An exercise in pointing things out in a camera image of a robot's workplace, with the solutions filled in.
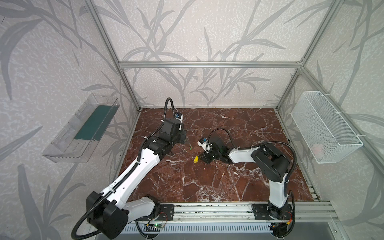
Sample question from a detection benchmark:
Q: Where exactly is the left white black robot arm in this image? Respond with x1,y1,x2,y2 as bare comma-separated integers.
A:
86,113,186,240

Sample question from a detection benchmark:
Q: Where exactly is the green circuit board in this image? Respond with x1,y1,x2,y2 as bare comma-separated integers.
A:
145,223,166,232

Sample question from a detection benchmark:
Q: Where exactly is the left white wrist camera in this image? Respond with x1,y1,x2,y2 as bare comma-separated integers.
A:
174,112,184,123

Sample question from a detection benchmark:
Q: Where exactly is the aluminium mounting rail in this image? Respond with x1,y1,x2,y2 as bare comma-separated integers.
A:
86,201,340,224

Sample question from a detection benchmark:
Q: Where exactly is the pink object in basket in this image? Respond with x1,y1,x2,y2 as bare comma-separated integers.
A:
311,143,325,160

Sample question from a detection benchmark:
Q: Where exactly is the white wire mesh basket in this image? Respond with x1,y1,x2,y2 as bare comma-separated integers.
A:
291,91,364,164

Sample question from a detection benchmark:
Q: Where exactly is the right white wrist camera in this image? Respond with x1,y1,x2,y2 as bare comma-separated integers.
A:
198,138,212,153

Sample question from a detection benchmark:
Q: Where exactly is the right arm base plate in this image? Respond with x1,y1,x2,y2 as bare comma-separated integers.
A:
251,203,294,221

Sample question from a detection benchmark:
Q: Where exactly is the clear plastic wall tray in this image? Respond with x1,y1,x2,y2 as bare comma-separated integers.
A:
42,94,120,163

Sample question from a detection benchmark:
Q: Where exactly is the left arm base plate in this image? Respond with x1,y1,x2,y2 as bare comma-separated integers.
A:
145,204,175,221

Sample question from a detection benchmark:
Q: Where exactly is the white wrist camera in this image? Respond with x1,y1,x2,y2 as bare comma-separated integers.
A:
198,138,212,153
174,112,184,123

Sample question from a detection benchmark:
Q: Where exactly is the right black corrugated cable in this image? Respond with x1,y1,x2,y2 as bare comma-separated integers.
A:
207,127,298,235

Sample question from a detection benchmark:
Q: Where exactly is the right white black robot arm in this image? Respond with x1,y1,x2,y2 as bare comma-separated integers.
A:
198,138,297,220

